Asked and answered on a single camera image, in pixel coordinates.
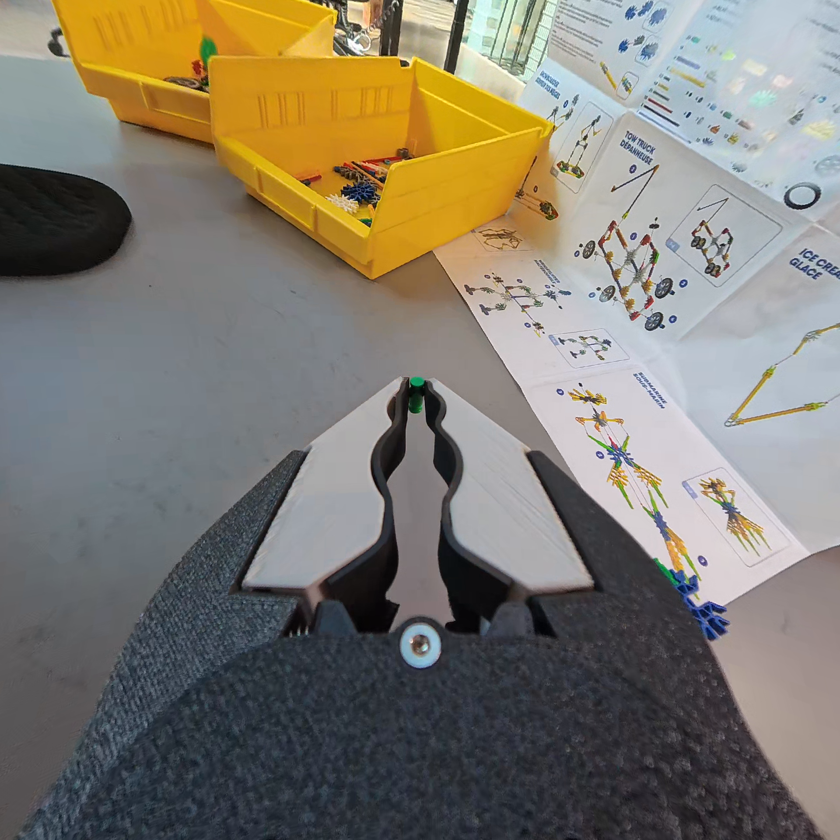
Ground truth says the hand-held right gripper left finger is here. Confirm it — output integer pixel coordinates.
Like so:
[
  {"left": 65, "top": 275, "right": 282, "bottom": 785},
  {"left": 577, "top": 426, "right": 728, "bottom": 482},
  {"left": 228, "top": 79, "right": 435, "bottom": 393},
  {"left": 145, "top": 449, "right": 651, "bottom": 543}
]
[{"left": 241, "top": 377, "right": 411, "bottom": 595}]

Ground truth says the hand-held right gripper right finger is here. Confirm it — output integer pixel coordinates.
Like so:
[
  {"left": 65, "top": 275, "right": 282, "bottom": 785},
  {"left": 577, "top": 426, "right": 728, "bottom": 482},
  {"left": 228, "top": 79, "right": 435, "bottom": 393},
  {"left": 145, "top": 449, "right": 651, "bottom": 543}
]
[{"left": 423, "top": 379, "right": 595, "bottom": 601}]

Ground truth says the blue snowflake connector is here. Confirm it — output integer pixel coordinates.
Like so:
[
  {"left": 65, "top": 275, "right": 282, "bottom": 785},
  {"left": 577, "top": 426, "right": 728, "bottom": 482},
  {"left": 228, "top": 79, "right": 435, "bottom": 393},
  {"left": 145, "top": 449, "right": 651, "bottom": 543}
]
[{"left": 676, "top": 570, "right": 731, "bottom": 641}]

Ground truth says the yellow plastic bin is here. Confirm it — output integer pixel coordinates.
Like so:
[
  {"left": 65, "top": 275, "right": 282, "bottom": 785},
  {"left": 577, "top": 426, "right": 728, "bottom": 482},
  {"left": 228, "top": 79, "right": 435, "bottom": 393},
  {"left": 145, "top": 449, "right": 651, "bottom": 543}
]
[
  {"left": 209, "top": 56, "right": 555, "bottom": 281},
  {"left": 51, "top": 0, "right": 337, "bottom": 145}
]

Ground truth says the grey desk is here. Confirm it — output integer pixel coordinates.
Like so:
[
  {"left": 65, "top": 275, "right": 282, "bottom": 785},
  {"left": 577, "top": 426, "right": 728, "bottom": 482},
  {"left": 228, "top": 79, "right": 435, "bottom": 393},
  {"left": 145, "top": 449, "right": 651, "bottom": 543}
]
[{"left": 0, "top": 52, "right": 840, "bottom": 840}]

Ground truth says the toy instruction sheet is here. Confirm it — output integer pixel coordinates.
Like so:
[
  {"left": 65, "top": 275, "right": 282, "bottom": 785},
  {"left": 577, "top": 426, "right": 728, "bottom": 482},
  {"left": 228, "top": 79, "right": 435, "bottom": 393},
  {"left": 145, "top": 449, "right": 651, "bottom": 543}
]
[{"left": 433, "top": 0, "right": 840, "bottom": 606}]

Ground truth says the pile of toy pieces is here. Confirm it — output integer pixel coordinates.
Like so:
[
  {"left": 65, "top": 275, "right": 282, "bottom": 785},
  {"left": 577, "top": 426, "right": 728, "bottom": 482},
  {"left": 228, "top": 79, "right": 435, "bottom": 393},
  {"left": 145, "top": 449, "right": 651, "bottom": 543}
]
[
  {"left": 294, "top": 147, "right": 413, "bottom": 227},
  {"left": 163, "top": 36, "right": 221, "bottom": 93}
]

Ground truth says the gridded glass window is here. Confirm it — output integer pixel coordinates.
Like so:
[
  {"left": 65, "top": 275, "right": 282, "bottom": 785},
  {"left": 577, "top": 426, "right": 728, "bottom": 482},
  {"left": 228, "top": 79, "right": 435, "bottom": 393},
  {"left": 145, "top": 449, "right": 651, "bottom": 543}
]
[{"left": 469, "top": 0, "right": 553, "bottom": 83}]

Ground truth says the black metal pole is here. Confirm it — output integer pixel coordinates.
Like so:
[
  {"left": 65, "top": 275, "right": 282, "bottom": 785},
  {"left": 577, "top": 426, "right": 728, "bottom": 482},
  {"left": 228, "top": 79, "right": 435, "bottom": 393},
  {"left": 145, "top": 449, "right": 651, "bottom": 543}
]
[
  {"left": 443, "top": 0, "right": 472, "bottom": 74},
  {"left": 379, "top": 0, "right": 403, "bottom": 59}
]

